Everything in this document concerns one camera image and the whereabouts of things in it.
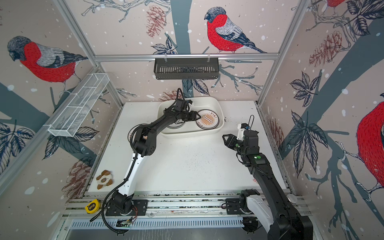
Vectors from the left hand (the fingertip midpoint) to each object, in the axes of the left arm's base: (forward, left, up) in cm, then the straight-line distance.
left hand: (198, 116), depth 103 cm
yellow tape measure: (-53, +54, -6) cm, 76 cm away
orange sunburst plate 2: (+1, -8, -5) cm, 10 cm away
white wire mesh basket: (-21, +64, +23) cm, 71 cm away
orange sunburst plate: (-7, +48, -8) cm, 49 cm away
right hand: (-24, -14, +10) cm, 29 cm away
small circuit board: (-60, +37, -10) cm, 71 cm away
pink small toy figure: (-41, -30, -7) cm, 52 cm away
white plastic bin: (+17, -1, -4) cm, 17 cm away
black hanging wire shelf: (+29, +9, +21) cm, 36 cm away
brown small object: (-40, +52, -5) cm, 66 cm away
